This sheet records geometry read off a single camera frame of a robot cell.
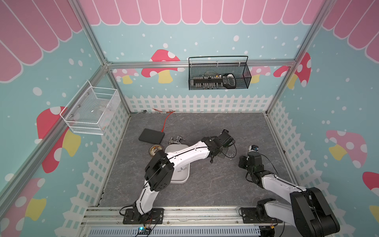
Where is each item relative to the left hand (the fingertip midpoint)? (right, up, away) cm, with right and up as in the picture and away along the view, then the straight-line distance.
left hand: (219, 150), depth 87 cm
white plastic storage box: (-23, -15, +2) cm, 27 cm away
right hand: (+16, -5, +6) cm, 17 cm away
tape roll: (-42, -1, +13) cm, 44 cm away
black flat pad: (-45, +8, +19) cm, 50 cm away
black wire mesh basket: (+1, +46, +5) cm, 46 cm away
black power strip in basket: (+6, +42, +3) cm, 43 cm away
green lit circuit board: (-39, -38, -14) cm, 56 cm away
